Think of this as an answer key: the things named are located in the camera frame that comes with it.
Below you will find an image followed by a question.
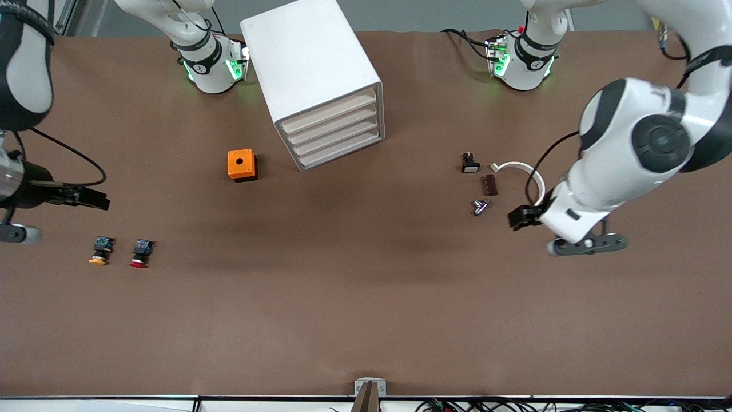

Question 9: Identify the cream plastic drawer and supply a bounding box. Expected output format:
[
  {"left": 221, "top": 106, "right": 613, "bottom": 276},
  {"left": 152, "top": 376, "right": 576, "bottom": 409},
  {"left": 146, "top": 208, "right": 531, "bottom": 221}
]
[
  {"left": 297, "top": 129, "right": 381, "bottom": 168},
  {"left": 293, "top": 117, "right": 380, "bottom": 156},
  {"left": 288, "top": 105, "right": 379, "bottom": 146},
  {"left": 282, "top": 90, "right": 378, "bottom": 136}
]

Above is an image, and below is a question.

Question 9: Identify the red mushroom button switch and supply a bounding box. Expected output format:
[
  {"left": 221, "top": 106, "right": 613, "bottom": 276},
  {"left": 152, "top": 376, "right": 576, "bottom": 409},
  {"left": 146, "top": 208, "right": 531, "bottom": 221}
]
[{"left": 129, "top": 239, "right": 155, "bottom": 270}]

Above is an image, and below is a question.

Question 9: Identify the yellow mushroom button switch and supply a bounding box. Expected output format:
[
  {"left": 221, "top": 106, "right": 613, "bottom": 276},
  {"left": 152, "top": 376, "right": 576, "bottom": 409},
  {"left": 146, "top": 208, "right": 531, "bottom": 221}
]
[{"left": 89, "top": 236, "right": 116, "bottom": 266}]

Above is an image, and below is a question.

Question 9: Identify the white table edge rail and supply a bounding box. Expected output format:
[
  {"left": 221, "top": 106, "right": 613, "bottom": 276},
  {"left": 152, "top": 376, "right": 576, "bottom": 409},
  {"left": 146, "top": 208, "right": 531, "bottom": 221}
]
[{"left": 0, "top": 396, "right": 732, "bottom": 412}]

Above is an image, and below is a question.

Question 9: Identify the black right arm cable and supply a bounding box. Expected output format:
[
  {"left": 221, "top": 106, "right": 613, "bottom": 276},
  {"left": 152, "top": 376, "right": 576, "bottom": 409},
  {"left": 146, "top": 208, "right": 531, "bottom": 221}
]
[{"left": 11, "top": 127, "right": 108, "bottom": 188}]

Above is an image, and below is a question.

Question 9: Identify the white curved plastic arc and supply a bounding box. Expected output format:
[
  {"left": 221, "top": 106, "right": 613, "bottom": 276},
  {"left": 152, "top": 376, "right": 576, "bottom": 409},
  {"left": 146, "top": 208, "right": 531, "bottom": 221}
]
[{"left": 490, "top": 161, "right": 546, "bottom": 205}]

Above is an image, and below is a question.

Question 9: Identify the aluminium frame profile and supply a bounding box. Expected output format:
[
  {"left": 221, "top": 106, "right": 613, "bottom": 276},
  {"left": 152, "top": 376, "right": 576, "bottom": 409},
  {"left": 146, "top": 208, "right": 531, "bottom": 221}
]
[{"left": 53, "top": 0, "right": 92, "bottom": 36}]

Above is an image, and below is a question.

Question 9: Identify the black cable bundle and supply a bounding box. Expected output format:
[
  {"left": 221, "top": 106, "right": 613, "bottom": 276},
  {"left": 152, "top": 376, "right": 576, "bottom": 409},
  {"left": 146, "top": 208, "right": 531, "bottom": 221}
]
[{"left": 415, "top": 397, "right": 732, "bottom": 412}]

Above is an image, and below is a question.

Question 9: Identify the white drawer cabinet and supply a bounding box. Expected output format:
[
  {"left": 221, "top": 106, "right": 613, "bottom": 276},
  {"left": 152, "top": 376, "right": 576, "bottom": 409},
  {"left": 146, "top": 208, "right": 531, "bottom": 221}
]
[{"left": 240, "top": 0, "right": 385, "bottom": 172}]

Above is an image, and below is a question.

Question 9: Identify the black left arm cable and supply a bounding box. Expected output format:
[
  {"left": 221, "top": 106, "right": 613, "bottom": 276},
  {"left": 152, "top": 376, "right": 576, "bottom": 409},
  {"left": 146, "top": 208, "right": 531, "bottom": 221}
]
[{"left": 525, "top": 130, "right": 581, "bottom": 208}]

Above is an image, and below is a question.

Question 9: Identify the grey metal bracket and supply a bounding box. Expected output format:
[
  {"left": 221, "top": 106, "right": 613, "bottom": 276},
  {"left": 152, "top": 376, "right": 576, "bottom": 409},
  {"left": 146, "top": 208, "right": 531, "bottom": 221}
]
[{"left": 354, "top": 378, "right": 387, "bottom": 397}]

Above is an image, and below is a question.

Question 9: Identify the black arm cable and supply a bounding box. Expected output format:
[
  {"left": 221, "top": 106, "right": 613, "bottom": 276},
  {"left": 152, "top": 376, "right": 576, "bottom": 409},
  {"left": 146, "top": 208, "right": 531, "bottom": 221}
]
[
  {"left": 525, "top": 130, "right": 581, "bottom": 208},
  {"left": 11, "top": 127, "right": 108, "bottom": 188}
]

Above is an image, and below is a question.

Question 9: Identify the orange box with round hole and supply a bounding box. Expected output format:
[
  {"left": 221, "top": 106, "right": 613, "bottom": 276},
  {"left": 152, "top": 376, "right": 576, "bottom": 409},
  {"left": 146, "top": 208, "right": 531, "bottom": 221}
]
[{"left": 228, "top": 149, "right": 258, "bottom": 183}]

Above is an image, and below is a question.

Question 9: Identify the black base cable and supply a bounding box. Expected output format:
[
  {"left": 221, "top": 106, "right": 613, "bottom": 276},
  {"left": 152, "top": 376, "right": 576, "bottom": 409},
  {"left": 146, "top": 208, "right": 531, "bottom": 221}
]
[{"left": 440, "top": 27, "right": 492, "bottom": 61}]

